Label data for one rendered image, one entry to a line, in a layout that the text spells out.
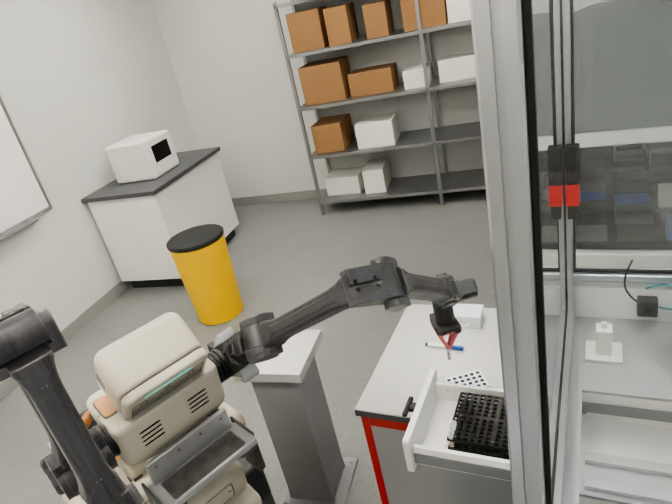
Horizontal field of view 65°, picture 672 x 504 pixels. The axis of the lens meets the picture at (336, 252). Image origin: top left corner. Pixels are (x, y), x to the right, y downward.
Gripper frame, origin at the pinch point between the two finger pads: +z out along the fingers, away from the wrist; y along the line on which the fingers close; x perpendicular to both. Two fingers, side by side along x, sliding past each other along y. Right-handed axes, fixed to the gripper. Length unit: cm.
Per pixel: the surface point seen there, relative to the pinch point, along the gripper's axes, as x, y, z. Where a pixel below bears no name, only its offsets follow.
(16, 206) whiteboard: 226, 260, -14
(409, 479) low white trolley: 19, 1, 51
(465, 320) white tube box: -16.5, 33.9, 17.4
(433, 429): 11.9, -17.0, 13.2
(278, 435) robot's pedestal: 64, 44, 56
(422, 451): 17.7, -27.7, 8.5
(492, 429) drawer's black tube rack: -0.8, -28.4, 6.9
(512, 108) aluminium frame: 12, -81, -86
